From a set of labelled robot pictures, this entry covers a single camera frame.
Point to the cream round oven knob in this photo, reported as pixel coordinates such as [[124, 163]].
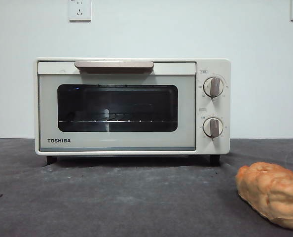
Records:
[[213, 87], [213, 127]]

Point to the cream Toshiba toaster oven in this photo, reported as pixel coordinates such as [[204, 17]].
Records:
[[218, 148]]

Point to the golden brown bread loaf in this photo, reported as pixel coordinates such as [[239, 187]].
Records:
[[269, 190]]

